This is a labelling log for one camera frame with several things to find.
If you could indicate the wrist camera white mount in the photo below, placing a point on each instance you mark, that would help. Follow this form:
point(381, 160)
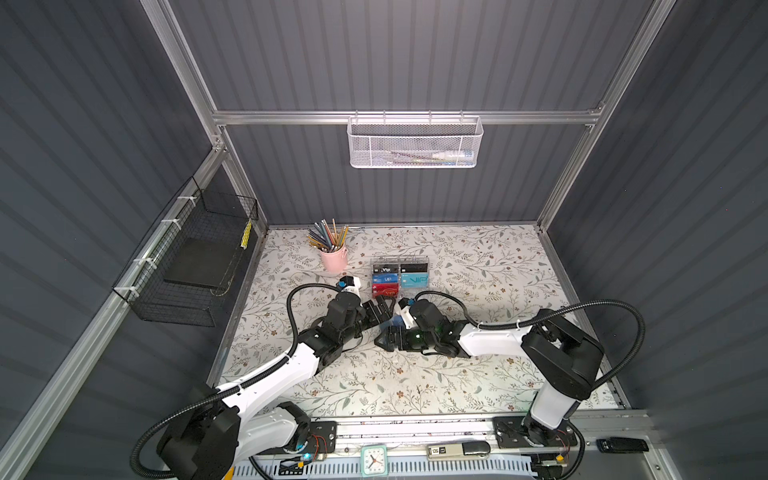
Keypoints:
point(349, 284)
point(403, 311)

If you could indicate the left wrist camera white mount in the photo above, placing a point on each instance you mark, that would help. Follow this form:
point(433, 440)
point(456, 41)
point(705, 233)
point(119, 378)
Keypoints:
point(349, 284)

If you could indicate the black wire wall basket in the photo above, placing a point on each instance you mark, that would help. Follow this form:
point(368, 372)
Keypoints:
point(200, 213)

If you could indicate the small teal desk clock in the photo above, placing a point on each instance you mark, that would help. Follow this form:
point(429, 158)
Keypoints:
point(374, 461)

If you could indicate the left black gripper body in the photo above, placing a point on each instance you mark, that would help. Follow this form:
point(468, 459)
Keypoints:
point(365, 318)

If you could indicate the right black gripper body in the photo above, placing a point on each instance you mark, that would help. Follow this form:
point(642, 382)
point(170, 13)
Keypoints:
point(411, 339)

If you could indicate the pink pencil cup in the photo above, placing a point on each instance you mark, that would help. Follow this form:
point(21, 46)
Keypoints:
point(336, 261)

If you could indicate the black VIP card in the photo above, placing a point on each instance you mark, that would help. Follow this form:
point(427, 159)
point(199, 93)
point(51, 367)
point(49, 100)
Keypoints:
point(385, 268)

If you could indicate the white wire mesh basket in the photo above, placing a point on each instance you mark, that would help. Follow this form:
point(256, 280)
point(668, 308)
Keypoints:
point(371, 138)

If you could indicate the silver black label device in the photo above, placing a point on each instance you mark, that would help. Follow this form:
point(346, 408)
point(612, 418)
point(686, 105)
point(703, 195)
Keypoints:
point(458, 450)

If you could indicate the yellow tag on basket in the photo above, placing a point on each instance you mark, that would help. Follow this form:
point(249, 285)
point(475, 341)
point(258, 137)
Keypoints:
point(244, 241)

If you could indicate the black plain card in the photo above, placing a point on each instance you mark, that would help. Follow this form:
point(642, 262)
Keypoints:
point(414, 267)

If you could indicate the red VIP card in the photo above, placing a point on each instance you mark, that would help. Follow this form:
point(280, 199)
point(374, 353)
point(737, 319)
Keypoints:
point(386, 290)

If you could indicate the black remote device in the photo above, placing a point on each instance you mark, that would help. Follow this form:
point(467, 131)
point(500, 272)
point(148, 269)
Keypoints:
point(622, 445)

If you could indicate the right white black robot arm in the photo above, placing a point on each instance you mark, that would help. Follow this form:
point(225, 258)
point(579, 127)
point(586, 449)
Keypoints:
point(567, 357)

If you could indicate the teal VIP card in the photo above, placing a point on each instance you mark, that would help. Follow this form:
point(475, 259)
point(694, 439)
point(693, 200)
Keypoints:
point(414, 280)

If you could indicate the blue VIP card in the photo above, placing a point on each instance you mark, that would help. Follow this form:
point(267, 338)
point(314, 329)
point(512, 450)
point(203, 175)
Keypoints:
point(385, 278)

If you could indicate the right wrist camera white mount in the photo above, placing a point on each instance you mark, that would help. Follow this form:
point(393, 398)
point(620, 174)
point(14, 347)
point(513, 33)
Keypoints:
point(403, 311)

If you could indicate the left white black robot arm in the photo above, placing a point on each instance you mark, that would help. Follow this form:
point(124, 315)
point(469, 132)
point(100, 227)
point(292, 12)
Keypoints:
point(243, 418)

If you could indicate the coloured pencils bunch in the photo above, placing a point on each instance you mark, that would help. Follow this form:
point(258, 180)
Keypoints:
point(328, 237)

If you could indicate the pens in white basket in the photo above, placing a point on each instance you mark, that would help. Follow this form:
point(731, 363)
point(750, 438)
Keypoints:
point(456, 158)

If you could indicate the black pad in basket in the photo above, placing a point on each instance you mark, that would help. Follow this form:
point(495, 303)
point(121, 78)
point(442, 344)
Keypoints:
point(203, 263)

